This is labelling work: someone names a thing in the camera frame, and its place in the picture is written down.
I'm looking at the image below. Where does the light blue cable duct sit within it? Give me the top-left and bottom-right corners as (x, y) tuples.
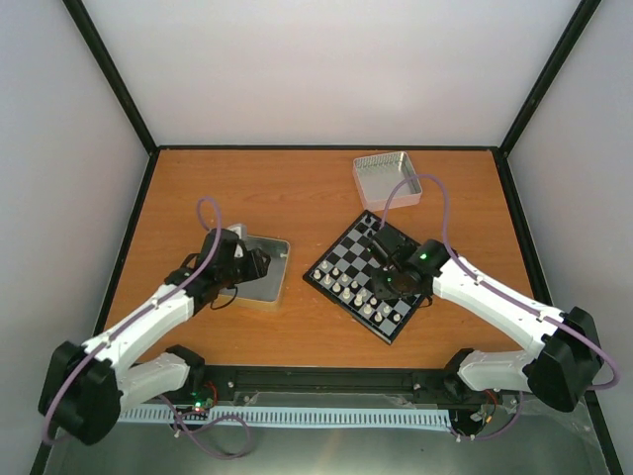
(118, 402), (454, 429)

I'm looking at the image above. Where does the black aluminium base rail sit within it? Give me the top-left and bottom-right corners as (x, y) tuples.
(63, 361), (594, 403)

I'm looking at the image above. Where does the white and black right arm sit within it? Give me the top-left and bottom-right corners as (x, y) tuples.
(368, 226), (604, 413)

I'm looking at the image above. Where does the silver square tin lid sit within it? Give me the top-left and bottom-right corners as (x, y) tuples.
(352, 151), (422, 212)

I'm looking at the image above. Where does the black and silver chessboard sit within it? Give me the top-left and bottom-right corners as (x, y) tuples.
(303, 211), (431, 344)

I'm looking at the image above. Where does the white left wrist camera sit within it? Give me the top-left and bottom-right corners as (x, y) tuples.
(227, 223), (247, 258)

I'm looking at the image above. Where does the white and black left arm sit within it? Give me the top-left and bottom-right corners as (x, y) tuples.
(38, 229), (271, 445)

